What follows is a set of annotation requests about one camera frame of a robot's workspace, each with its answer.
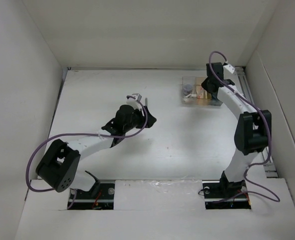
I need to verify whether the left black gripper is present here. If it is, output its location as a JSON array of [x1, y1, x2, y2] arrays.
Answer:
[[123, 106, 155, 133]]

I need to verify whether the pink highlighter pen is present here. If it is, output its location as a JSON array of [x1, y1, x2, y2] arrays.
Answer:
[[197, 85, 205, 99]]

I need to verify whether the clear jar of paper clips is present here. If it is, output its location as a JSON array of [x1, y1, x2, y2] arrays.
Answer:
[[182, 83, 194, 96]]

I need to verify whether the clear small staples box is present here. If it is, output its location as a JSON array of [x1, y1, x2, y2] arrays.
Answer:
[[183, 97, 195, 105]]

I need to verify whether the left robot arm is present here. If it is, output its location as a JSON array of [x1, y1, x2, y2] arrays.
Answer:
[[36, 104, 157, 199]]

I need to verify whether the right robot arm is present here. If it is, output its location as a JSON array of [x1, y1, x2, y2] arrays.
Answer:
[[201, 62, 272, 197]]

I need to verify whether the wooden tray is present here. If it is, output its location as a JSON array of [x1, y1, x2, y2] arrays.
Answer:
[[195, 77, 212, 106]]

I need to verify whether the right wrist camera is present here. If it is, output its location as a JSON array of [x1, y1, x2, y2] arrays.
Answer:
[[223, 62, 236, 74]]

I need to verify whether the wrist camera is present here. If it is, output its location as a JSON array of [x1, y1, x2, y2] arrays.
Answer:
[[223, 62, 236, 74], [126, 93, 142, 106]]

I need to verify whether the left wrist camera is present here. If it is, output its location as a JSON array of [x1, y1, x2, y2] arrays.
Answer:
[[126, 93, 142, 106]]

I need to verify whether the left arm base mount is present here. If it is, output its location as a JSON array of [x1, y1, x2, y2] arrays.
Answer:
[[67, 171, 116, 211]]

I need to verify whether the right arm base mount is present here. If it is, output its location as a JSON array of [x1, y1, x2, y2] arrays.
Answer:
[[198, 174, 251, 210]]

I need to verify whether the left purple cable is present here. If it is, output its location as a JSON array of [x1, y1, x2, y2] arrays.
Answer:
[[25, 94, 149, 210]]

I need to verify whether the purple cable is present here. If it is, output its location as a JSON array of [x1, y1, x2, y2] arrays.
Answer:
[[25, 94, 149, 210], [202, 50, 281, 203]]

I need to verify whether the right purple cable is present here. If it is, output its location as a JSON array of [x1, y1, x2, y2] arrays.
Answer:
[[202, 50, 281, 203]]

